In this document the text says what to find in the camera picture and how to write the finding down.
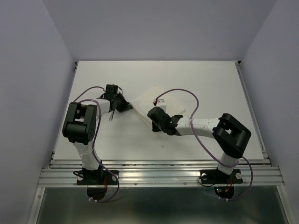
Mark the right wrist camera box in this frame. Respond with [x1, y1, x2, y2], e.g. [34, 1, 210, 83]
[153, 99, 166, 112]

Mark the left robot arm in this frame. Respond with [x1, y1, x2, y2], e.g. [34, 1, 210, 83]
[62, 84, 132, 185]

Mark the aluminium right side rail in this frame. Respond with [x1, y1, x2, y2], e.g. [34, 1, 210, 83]
[235, 61, 272, 166]

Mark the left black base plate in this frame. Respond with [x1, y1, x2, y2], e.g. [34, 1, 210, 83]
[73, 168, 117, 186]

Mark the aluminium front rail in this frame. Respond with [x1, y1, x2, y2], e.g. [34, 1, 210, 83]
[38, 159, 285, 188]

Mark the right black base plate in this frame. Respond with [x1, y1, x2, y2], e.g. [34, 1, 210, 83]
[199, 169, 243, 185]

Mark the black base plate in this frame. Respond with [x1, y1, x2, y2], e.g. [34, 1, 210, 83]
[199, 169, 243, 185]
[73, 168, 117, 186]

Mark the aluminium rail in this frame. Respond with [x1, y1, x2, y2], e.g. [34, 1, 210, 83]
[235, 61, 272, 166]
[38, 159, 285, 188]

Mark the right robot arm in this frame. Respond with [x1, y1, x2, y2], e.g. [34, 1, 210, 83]
[147, 106, 251, 182]

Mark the white cloth napkin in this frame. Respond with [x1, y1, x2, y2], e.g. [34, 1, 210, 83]
[130, 85, 185, 130]

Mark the silver table knife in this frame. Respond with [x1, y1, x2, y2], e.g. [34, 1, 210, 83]
[109, 110, 115, 121]

